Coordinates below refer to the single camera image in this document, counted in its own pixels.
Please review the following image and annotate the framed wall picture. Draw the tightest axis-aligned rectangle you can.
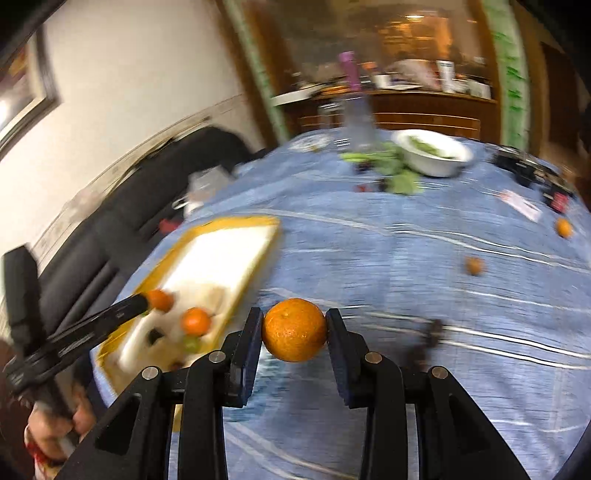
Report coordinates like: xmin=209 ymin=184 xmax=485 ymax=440
xmin=0 ymin=25 xmax=62 ymax=155

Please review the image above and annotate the black sofa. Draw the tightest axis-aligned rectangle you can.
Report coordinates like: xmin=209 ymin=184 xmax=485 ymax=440
xmin=34 ymin=126 xmax=260 ymax=324

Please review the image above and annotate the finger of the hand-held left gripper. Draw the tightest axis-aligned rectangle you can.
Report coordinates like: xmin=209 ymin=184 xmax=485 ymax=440
xmin=45 ymin=294 xmax=154 ymax=352

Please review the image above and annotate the green leaf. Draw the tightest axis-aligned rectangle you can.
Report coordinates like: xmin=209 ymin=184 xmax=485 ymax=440
xmin=409 ymin=138 xmax=458 ymax=160

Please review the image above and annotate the person's left hand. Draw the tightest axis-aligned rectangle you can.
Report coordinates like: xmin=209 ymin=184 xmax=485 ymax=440
xmin=25 ymin=391 xmax=99 ymax=462

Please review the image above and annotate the bamboo pattern strip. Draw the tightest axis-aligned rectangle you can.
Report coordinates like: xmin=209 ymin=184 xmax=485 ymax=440
xmin=228 ymin=0 xmax=291 ymax=141
xmin=482 ymin=0 xmax=528 ymax=145

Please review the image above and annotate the black power strip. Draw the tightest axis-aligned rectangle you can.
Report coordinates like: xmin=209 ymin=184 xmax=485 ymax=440
xmin=491 ymin=147 xmax=557 ymax=186

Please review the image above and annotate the white plastic bag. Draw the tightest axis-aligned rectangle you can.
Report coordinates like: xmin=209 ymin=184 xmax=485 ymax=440
xmin=173 ymin=170 xmax=234 ymax=217

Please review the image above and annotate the wooden cabinet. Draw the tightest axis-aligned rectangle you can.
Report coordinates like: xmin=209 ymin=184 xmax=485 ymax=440
xmin=222 ymin=0 xmax=546 ymax=144

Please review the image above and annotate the white red printed card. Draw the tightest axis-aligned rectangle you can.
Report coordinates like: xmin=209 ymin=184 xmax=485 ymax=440
xmin=500 ymin=188 xmax=544 ymax=222

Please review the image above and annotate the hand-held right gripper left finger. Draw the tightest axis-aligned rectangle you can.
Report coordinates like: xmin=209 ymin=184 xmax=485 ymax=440
xmin=55 ymin=307 xmax=264 ymax=480

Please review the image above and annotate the white bowl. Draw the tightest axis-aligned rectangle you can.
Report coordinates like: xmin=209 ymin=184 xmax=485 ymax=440
xmin=392 ymin=130 xmax=476 ymax=178

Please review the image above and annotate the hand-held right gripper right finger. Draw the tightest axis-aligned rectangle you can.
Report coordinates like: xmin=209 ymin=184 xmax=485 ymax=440
xmin=325 ymin=308 xmax=532 ymax=480

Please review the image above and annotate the green leafy vegetable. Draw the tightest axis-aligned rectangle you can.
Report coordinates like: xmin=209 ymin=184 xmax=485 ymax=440
xmin=341 ymin=142 xmax=426 ymax=195

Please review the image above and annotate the orange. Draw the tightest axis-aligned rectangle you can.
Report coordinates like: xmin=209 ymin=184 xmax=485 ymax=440
xmin=148 ymin=289 xmax=175 ymax=312
xmin=262 ymin=298 xmax=328 ymax=363
xmin=181 ymin=307 xmax=213 ymax=336

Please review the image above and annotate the yellow rimmed white tray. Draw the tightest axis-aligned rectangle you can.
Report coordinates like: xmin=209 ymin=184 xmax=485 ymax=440
xmin=95 ymin=215 xmax=283 ymax=385

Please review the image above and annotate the purple bottle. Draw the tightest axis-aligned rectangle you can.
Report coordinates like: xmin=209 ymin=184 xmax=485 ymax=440
xmin=339 ymin=51 xmax=363 ymax=94

